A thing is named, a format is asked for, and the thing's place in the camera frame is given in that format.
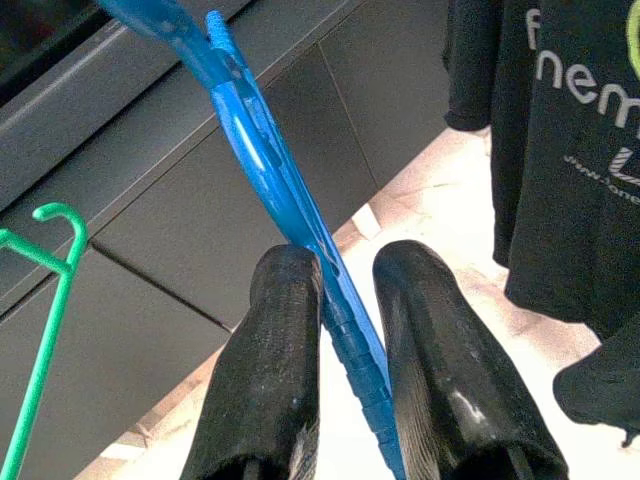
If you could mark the blue plastic hanger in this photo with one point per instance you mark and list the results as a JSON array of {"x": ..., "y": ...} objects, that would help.
[{"x": 260, "y": 150}]

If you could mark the black T-shirt green logo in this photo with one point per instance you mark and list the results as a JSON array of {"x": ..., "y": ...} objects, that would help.
[{"x": 575, "y": 175}]

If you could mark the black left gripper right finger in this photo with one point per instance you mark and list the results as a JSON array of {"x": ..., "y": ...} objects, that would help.
[{"x": 440, "y": 375}]

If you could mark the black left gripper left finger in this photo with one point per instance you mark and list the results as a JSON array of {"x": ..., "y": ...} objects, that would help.
[{"x": 265, "y": 375}]

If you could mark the green plastic hanger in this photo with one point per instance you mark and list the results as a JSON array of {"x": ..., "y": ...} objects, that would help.
[{"x": 55, "y": 300}]

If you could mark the black television console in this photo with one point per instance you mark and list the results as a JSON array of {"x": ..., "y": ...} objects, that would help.
[{"x": 150, "y": 175}]

